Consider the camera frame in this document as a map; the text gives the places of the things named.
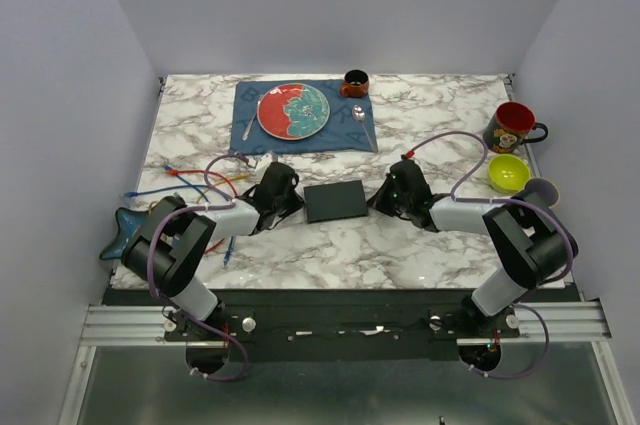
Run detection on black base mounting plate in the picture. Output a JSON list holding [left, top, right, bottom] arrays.
[[164, 289, 519, 363]]

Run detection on silver spoon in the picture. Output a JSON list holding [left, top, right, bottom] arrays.
[[352, 105, 378, 153]]

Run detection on red and teal plate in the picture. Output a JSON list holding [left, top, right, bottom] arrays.
[[256, 83, 331, 141]]

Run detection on blue star-shaped dish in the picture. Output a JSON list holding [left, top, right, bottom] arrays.
[[99, 207, 148, 261]]

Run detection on red ethernet cable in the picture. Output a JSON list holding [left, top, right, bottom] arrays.
[[167, 168, 236, 254]]

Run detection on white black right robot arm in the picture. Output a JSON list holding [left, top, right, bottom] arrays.
[[367, 159, 578, 337]]

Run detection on lime green bowl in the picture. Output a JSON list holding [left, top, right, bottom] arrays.
[[487, 154, 531, 194]]

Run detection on silver fork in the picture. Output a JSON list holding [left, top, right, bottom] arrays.
[[242, 101, 259, 141]]

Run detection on yellow ethernet cable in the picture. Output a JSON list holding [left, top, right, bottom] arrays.
[[147, 172, 251, 214]]

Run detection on black mug red inside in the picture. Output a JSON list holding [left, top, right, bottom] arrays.
[[482, 101, 549, 154]]

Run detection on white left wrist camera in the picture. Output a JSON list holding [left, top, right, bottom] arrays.
[[251, 151, 278, 170]]

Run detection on blue cloth placemat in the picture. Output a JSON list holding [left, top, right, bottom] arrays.
[[230, 79, 377, 155]]

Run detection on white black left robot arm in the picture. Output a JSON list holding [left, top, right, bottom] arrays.
[[120, 162, 304, 340]]

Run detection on lavender cup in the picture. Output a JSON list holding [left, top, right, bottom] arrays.
[[524, 177, 560, 208]]

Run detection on black network switch box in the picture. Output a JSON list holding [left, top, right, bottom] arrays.
[[304, 180, 369, 224]]

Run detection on small brown mug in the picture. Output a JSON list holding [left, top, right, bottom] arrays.
[[339, 69, 369, 98]]

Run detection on aluminium extrusion rail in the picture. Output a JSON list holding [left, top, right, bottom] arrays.
[[82, 302, 174, 346]]

